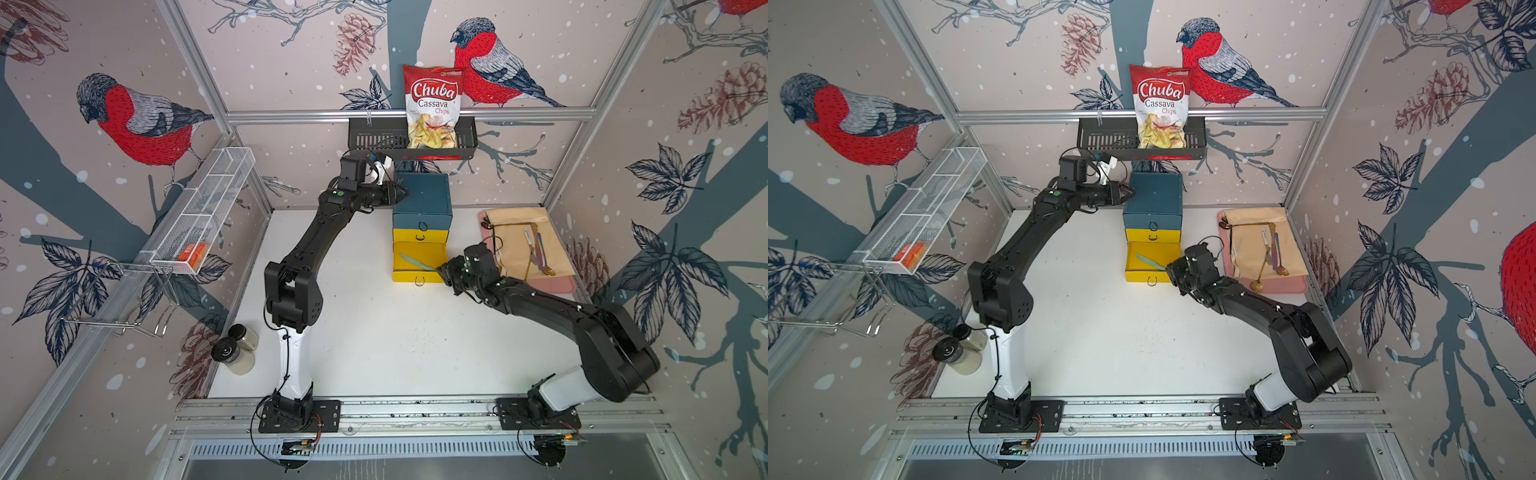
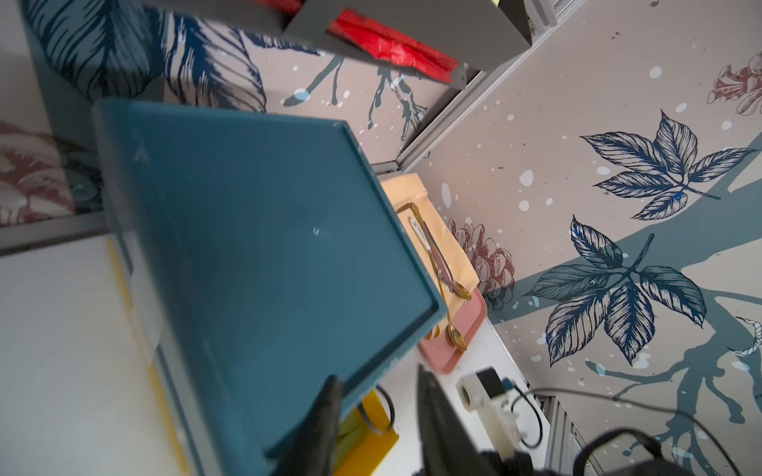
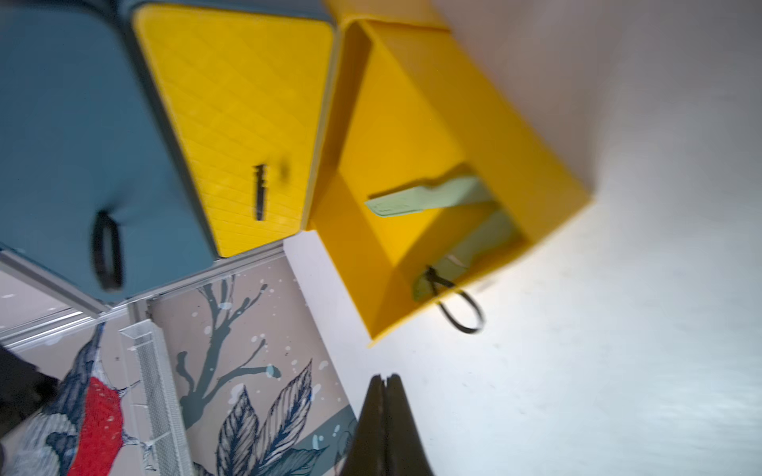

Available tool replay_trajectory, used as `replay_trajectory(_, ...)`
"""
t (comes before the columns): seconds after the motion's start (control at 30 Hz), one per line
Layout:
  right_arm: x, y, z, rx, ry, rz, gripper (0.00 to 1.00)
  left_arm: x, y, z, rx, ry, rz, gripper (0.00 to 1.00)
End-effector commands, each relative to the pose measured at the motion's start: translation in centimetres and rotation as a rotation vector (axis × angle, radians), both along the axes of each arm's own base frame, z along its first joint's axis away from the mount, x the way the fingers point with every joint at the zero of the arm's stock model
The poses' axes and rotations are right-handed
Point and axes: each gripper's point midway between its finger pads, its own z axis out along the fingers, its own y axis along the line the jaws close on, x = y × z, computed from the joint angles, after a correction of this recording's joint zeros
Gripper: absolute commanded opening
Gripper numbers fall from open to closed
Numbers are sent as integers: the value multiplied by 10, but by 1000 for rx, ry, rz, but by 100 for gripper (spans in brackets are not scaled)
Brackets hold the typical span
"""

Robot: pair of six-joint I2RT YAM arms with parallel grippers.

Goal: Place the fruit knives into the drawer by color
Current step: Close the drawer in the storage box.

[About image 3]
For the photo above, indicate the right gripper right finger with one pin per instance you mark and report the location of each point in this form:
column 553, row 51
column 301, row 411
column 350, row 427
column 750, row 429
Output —
column 404, row 452

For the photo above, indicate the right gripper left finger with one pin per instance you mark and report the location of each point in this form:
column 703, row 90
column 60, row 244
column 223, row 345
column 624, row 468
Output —
column 367, row 453

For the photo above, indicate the light green knife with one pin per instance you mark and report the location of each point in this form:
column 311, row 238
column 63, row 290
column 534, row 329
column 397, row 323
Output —
column 492, row 233

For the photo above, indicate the yellow bottom drawer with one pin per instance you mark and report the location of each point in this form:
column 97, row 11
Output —
column 410, row 108

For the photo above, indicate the yellow drawer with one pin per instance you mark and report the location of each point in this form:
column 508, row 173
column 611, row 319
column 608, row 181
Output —
column 410, row 108
column 243, row 84

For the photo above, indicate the teal top drawer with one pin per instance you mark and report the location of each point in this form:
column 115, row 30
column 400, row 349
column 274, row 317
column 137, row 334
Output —
column 89, row 165

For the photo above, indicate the horizontal aluminium bar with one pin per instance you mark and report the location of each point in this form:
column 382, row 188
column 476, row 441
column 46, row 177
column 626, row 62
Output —
column 81, row 309

